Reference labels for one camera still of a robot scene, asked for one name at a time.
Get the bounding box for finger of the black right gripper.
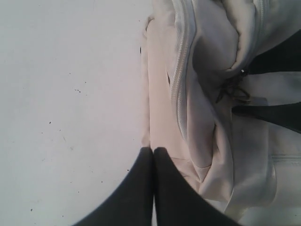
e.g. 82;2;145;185
232;102;301;132
247;35;301;74

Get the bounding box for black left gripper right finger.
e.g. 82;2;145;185
153;147;239;226

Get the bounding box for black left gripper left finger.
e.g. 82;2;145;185
75;147;154;226

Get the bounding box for cream fabric duffel bag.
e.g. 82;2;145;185
141;0;301;226

